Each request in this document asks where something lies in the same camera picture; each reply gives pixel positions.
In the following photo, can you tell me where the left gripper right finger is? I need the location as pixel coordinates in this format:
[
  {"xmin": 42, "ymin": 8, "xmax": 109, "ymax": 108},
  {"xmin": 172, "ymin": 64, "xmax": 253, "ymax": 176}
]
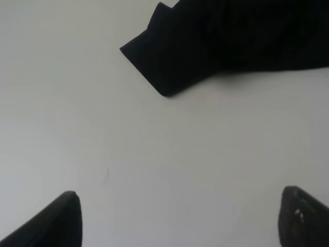
[{"xmin": 278, "ymin": 186, "xmax": 328, "ymax": 247}]

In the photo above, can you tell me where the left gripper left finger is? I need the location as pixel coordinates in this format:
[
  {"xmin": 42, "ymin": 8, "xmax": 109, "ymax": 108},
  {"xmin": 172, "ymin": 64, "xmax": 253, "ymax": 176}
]
[{"xmin": 1, "ymin": 191, "xmax": 83, "ymax": 246}]

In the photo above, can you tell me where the black printed t-shirt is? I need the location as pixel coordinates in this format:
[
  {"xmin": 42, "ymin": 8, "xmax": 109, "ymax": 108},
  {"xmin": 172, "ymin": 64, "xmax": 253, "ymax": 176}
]
[{"xmin": 120, "ymin": 1, "xmax": 328, "ymax": 97}]

